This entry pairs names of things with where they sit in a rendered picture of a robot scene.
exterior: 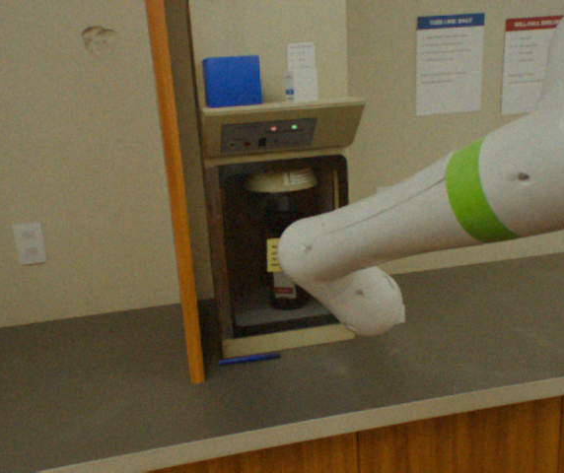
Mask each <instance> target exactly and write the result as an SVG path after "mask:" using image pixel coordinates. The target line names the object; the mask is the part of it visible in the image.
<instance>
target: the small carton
mask: <svg viewBox="0 0 564 473"><path fill-rule="evenodd" d="M285 88H286V101H287V102H300V101H317V69H300V70H287V71H285Z"/></svg>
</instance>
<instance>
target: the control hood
mask: <svg viewBox="0 0 564 473"><path fill-rule="evenodd" d="M366 102H367V100H366V97H362V98H332V99H318V100H317V101H300V102H287V101H277V102H263V103H262V105H251V106H237V107H222V108H211V107H207V106H205V107H201V108H200V109H199V116H200V126H201V127H202V137H203V147H204V155H205V156H206V157H216V156H227V155H238V154H249V153H261V152H272V151H284V150H296V149H307V148H318V147H329V146H341V145H351V144H352V143H353V141H354V138H355V135H356V132H357V129H358V126H359V123H360V120H361V117H362V114H363V111H364V108H365V105H366ZM315 117H317V123H316V128H315V132H314V136H313V140H312V144H311V146H300V147H289V148H277V149H265V150H254V151H242V152H231V153H221V142H222V125H225V124H238V123H251V122H263V121H276V120H289V119H302V118H315Z"/></svg>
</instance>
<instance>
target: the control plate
mask: <svg viewBox="0 0 564 473"><path fill-rule="evenodd" d="M316 123H317V117H315V118H302V119H289V120H276V121H263V122H251V123H238V124H225V125H222V142H221V153H231V152H242V151H254V150H265V149H277V148H289V147H300V146H311V144H312V140H313V136H314V132H315V128H316ZM293 125H297V128H294V129H293V128H292V126H293ZM273 126H275V127H276V129H275V130H272V129H271V128H272V127H273ZM298 137H301V139H300V141H298V140H297V138H298ZM260 138H267V139H266V146H258V141H259V139H260ZM286 138H289V142H287V141H285V139H286ZM275 139H278V141H277V143H275V142H274V140H275ZM245 141H250V145H249V146H247V147H246V146H245V145H244V142H245ZM231 143H235V146H233V147H232V146H230V144H231Z"/></svg>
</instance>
